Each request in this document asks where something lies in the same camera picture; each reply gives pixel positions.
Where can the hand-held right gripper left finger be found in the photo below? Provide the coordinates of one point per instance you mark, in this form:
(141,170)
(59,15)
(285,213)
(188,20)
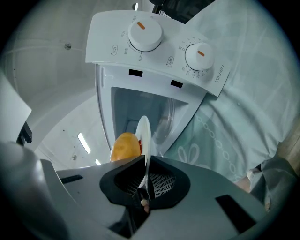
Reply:
(77,199)

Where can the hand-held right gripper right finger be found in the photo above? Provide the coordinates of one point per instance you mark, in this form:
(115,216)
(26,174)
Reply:
(201,211)

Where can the orange round bread bun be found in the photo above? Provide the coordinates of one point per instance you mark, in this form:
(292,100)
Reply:
(124,146)

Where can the white round plate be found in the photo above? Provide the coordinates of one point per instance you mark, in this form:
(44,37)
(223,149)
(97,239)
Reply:
(144,133)

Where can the white box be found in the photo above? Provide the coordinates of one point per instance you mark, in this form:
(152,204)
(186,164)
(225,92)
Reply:
(105,35)

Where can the ceiling light strip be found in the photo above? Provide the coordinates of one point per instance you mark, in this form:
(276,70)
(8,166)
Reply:
(98,161)
(84,143)

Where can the light green patterned tablecloth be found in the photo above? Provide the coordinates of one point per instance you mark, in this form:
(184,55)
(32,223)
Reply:
(246,93)

